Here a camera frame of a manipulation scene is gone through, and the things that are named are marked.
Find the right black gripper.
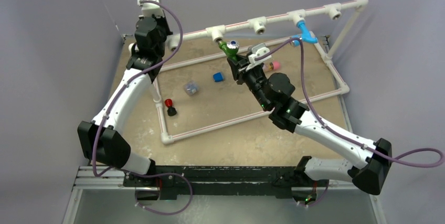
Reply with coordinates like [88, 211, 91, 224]
[227, 55, 271, 111]

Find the green water faucet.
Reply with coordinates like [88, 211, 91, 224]
[217, 40, 239, 61]

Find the white PVC pipe frame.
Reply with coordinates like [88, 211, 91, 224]
[155, 0, 369, 144]

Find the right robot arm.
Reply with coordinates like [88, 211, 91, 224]
[227, 55, 392, 195]

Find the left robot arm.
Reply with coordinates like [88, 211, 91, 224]
[77, 17, 172, 187]

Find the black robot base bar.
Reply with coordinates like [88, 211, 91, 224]
[123, 165, 328, 201]

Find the blue water faucet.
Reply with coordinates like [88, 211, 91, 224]
[293, 20, 318, 44]

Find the pink capped small bottle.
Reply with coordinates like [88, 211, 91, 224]
[262, 61, 281, 72]

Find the blue cube block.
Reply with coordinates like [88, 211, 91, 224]
[213, 72, 225, 82]

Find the red and black knob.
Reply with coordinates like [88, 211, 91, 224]
[164, 99, 177, 116]

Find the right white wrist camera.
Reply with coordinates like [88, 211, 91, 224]
[247, 43, 271, 70]

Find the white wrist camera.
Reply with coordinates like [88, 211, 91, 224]
[137, 0, 165, 18]
[247, 43, 271, 70]

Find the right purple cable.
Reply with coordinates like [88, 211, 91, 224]
[253, 37, 445, 168]

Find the purple cable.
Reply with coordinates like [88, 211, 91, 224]
[253, 37, 445, 168]
[91, 1, 184, 178]

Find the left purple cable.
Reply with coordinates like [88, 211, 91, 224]
[91, 1, 184, 178]

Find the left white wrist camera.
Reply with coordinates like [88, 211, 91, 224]
[137, 0, 165, 18]

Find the aluminium table frame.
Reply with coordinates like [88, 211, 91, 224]
[63, 39, 386, 223]

